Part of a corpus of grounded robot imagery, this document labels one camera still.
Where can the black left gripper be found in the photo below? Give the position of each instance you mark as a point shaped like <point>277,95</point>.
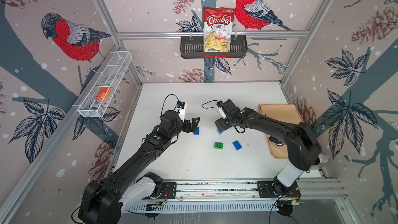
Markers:
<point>188,128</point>

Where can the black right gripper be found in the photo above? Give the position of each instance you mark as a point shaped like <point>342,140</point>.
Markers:
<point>223,126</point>

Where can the small blue lego brick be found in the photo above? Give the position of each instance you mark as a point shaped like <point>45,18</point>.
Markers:
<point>197,131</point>

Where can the blue square lego brick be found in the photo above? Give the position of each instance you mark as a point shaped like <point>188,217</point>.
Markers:
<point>237,145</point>

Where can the green lego brick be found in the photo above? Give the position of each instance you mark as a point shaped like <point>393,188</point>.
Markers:
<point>218,145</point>

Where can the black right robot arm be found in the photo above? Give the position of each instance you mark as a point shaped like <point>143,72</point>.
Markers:
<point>302,145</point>

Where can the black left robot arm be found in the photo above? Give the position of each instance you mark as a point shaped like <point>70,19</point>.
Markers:
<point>104,202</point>

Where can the purple spoon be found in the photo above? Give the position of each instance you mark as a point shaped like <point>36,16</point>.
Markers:
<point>276,141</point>

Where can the tan wooden tray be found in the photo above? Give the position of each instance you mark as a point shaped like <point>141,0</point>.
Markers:
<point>288,113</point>

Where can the Chuba cassava chips bag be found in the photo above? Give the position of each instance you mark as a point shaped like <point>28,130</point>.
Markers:
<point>218,25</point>

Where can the orange red block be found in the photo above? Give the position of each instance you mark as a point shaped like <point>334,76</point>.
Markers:
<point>103,94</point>

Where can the clear bottle black cap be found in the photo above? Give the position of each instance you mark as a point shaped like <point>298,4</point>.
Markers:
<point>321,160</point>

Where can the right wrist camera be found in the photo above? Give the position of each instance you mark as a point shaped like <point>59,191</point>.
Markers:
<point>222,112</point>

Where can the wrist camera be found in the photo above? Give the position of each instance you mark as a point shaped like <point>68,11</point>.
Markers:
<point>222,112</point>
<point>181,108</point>

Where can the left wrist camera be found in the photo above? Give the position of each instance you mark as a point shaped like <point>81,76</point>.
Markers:
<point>181,108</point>

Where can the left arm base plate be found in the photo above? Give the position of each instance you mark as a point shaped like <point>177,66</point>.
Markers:
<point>166,190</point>

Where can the black wire basket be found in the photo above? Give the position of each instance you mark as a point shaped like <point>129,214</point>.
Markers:
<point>193,48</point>

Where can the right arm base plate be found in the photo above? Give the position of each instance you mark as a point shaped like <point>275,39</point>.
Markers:
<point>271,189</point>

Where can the white wire shelf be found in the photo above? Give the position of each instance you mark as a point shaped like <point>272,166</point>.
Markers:
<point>110,77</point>

